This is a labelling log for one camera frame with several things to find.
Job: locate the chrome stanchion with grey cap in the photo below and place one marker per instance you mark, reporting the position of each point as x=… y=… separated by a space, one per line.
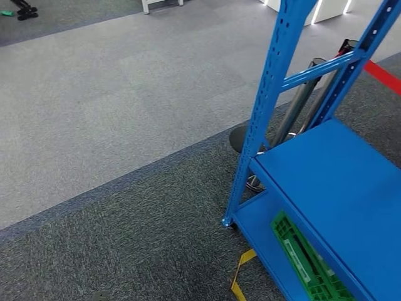
x=294 y=104

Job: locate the white lit plinth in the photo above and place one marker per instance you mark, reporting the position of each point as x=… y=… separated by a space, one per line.
x=329 y=10

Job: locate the yellow tape U outline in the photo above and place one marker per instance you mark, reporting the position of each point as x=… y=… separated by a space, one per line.
x=238 y=270

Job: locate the white frame stand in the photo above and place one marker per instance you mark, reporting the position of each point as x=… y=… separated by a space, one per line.
x=145 y=6

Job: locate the red barrier belt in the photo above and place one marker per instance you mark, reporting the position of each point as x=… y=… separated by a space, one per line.
x=382 y=77

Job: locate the person's black shoe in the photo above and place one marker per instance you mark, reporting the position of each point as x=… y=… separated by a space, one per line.
x=26 y=12

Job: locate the green plastic crate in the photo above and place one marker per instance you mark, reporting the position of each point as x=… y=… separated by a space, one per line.
x=301 y=257

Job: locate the small green object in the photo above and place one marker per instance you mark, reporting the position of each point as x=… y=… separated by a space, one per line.
x=6 y=13

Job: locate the blue metal shelf rack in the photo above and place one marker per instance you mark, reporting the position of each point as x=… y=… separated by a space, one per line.
x=338 y=182

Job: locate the chrome stanchion with black head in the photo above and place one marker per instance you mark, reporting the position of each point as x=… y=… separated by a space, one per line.
x=349 y=46

